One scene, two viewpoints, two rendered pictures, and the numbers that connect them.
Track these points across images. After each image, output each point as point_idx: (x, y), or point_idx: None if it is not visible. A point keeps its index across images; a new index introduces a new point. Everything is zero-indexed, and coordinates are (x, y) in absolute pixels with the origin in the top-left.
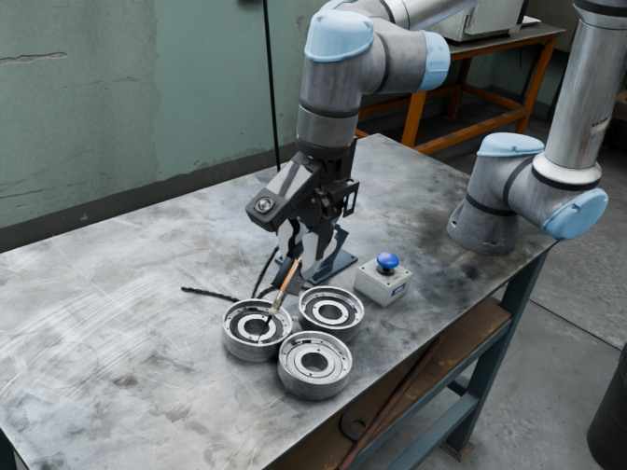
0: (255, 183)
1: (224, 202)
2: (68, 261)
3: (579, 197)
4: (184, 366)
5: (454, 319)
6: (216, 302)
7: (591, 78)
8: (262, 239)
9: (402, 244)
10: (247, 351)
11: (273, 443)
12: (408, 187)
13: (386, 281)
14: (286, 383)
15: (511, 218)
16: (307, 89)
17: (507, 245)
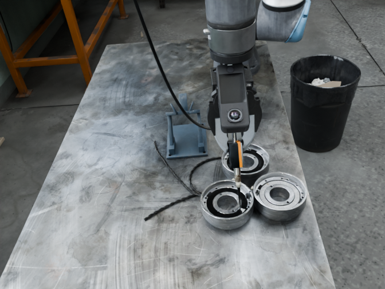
0: (84, 122)
1: (85, 148)
2: (46, 268)
3: (304, 9)
4: (216, 260)
5: (287, 118)
6: (175, 209)
7: None
8: (141, 152)
9: (212, 99)
10: (243, 219)
11: (315, 254)
12: (168, 66)
13: None
14: (282, 218)
15: (254, 46)
16: (226, 14)
17: (259, 63)
